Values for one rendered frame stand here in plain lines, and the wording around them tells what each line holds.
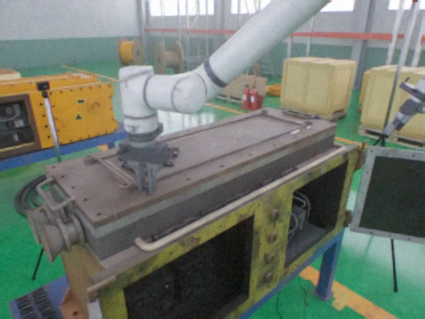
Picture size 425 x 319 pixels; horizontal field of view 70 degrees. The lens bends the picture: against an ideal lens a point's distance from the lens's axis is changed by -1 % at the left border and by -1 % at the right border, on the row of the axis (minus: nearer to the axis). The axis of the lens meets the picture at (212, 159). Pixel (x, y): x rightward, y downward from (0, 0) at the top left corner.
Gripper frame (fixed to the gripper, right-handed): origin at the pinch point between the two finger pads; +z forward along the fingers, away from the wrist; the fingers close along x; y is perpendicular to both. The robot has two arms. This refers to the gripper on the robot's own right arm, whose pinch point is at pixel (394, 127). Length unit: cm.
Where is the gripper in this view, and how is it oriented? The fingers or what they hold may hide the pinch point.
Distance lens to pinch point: 150.0
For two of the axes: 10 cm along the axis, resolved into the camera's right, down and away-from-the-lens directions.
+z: -3.5, 7.4, 5.8
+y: 5.9, 6.5, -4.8
